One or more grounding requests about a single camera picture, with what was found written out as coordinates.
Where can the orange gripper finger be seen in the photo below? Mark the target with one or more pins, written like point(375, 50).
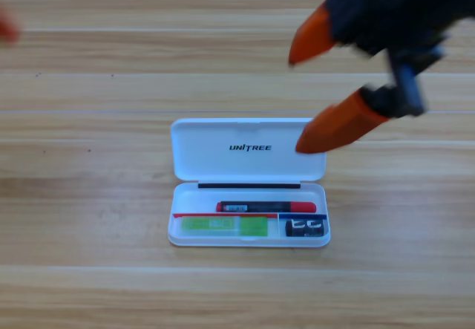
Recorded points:
point(7, 28)
point(337, 128)

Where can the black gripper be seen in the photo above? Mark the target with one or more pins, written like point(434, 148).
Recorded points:
point(393, 9)

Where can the white Unitree pencil case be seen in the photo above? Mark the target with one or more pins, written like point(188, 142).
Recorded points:
point(245, 165)

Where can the red and black marker pen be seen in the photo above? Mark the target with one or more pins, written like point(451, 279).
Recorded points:
point(267, 207)

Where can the green and white eraser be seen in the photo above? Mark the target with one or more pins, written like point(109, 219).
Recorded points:
point(222, 227)

